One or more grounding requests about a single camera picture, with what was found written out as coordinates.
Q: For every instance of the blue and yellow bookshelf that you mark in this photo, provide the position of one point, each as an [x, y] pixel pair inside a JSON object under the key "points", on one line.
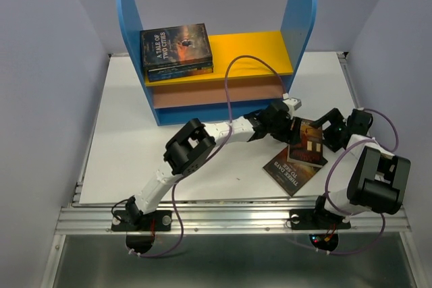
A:
{"points": [[252, 67]]}

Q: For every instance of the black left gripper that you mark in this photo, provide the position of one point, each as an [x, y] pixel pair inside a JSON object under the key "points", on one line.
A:
{"points": [[290, 136]]}

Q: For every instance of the A Tale of Two Cities book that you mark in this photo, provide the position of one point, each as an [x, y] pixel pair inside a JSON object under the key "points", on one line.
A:
{"points": [[174, 46]]}

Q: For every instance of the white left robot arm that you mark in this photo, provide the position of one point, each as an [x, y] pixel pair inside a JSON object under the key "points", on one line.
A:
{"points": [[191, 147]]}

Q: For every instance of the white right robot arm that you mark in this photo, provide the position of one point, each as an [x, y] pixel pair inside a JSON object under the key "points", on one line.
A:
{"points": [[378, 181]]}

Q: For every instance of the Three Days to See book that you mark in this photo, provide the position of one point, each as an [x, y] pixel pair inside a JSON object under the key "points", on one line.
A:
{"points": [[291, 176]]}

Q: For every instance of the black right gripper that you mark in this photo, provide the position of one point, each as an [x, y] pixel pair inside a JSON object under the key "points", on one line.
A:
{"points": [[333, 116]]}

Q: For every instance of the Little Women book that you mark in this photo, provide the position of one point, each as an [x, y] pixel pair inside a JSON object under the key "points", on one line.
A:
{"points": [[182, 67]]}

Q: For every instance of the Animal Farm book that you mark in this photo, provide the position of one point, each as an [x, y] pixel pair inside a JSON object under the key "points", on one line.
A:
{"points": [[178, 73]]}

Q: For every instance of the aluminium mounting rail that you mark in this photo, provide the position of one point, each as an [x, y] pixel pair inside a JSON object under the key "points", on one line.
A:
{"points": [[260, 217]]}

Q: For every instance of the Edward Tulane book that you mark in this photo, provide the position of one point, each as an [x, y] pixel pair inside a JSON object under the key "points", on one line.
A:
{"points": [[309, 150]]}

